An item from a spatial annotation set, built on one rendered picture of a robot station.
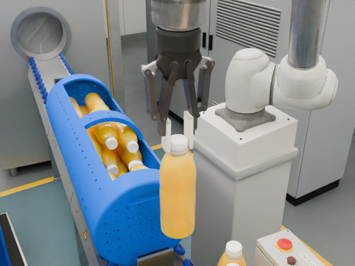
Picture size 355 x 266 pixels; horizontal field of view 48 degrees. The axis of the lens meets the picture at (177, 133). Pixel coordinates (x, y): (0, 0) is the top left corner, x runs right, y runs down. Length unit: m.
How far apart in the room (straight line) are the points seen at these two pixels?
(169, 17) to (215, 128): 0.97
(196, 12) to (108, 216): 0.60
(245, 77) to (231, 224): 0.60
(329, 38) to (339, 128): 0.72
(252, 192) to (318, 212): 1.43
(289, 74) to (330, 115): 1.42
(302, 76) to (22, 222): 2.17
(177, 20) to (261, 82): 0.87
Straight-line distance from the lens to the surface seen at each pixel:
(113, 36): 2.35
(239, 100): 1.52
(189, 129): 0.75
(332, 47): 2.57
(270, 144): 1.58
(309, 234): 2.84
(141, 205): 1.07
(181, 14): 0.64
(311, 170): 2.94
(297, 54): 1.38
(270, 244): 1.08
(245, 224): 1.73
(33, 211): 3.05
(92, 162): 1.19
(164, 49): 0.67
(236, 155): 1.50
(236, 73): 1.48
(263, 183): 1.67
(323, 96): 1.47
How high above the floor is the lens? 1.83
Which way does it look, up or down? 28 degrees down
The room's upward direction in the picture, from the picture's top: straight up
